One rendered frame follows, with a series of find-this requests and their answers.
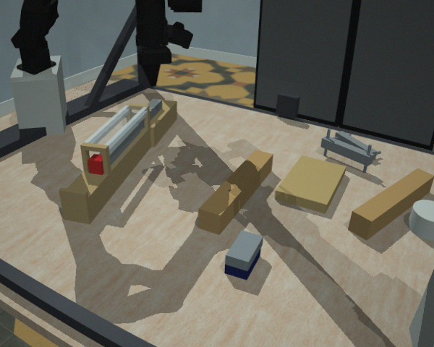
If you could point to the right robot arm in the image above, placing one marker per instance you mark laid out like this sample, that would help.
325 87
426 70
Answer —
37 17

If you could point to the red cube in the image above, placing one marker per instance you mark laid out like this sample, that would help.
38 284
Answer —
95 164

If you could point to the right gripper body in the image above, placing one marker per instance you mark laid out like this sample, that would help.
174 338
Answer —
149 34

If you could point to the grey cylinder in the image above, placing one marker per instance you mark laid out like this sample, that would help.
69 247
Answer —
421 219

